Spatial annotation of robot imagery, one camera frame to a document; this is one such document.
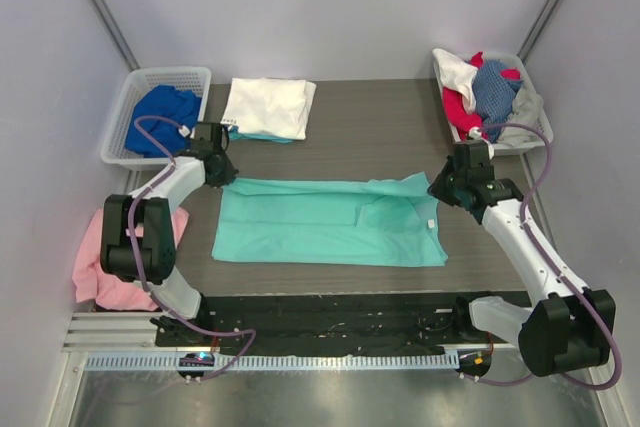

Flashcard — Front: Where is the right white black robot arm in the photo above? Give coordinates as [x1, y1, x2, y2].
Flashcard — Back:
[429, 140, 622, 389]

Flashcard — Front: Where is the folded white t shirt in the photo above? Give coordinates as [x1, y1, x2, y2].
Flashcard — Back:
[221, 78, 317, 141]

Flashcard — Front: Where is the left white plastic basket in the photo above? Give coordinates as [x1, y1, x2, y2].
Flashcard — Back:
[100, 66, 211, 171]

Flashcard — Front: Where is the pink t shirt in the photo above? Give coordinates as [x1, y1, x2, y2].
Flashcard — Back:
[72, 209, 158, 312]

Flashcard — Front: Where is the aluminium frame rail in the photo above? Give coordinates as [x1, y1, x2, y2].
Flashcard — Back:
[64, 311, 509, 357]

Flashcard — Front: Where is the left corner metal post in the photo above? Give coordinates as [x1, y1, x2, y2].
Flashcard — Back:
[88, 0, 140, 71]

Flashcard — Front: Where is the teal t shirt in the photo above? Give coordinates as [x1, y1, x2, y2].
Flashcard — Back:
[212, 173, 448, 268]

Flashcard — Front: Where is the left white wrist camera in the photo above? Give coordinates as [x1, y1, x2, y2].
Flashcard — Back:
[179, 125, 193, 138]

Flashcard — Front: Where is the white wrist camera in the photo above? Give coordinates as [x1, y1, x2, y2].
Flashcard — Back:
[179, 125, 193, 138]
[467, 127, 486, 141]

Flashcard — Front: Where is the white plastic basket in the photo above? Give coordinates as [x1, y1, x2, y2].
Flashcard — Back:
[434, 49, 553, 156]
[100, 66, 211, 171]

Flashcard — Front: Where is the blue checkered shirt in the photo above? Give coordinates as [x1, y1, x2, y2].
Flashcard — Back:
[472, 59, 523, 142]

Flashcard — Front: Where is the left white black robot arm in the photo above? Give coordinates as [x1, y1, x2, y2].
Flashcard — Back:
[100, 115, 238, 346]

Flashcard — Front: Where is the white crumpled shirt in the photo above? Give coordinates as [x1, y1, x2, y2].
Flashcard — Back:
[432, 48, 478, 114]

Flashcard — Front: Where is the right white plastic basket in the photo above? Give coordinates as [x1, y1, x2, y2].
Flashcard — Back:
[434, 49, 553, 156]

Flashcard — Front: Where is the right corner metal post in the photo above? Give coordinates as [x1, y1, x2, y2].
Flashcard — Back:
[516, 0, 596, 61]

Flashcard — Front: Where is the corner metal post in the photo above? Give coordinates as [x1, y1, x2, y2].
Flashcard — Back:
[88, 0, 140, 71]
[516, 0, 596, 61]

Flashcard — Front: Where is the red shirt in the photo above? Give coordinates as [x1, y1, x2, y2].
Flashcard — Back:
[441, 50, 523, 140]

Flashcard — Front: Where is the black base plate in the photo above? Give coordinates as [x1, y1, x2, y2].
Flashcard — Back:
[153, 292, 502, 357]

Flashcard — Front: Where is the grey shirt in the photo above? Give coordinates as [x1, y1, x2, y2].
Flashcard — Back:
[498, 87, 544, 148]

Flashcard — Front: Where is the slotted cable duct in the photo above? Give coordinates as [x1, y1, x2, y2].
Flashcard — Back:
[85, 351, 459, 372]

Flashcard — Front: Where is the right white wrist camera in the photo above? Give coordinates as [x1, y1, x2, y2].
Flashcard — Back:
[467, 127, 486, 141]

